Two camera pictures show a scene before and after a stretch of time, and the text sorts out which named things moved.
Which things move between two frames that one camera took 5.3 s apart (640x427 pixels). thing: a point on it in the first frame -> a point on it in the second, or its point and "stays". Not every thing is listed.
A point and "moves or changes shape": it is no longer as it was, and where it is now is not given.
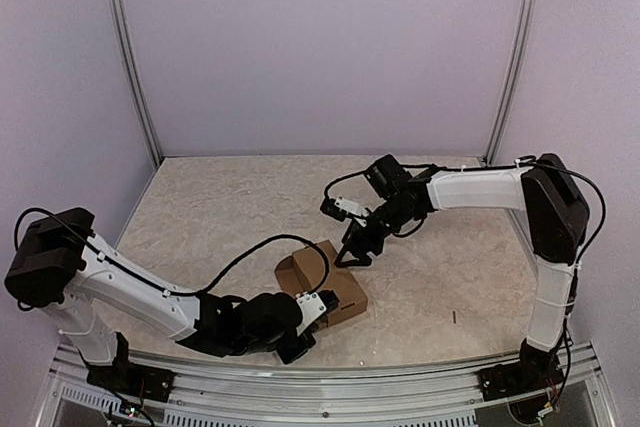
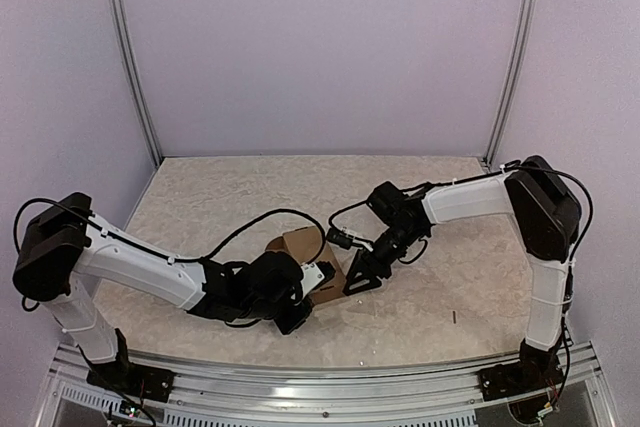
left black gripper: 293,354 -> 289,324
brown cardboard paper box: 304,269 moves or changes shape
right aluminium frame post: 518,56 stays
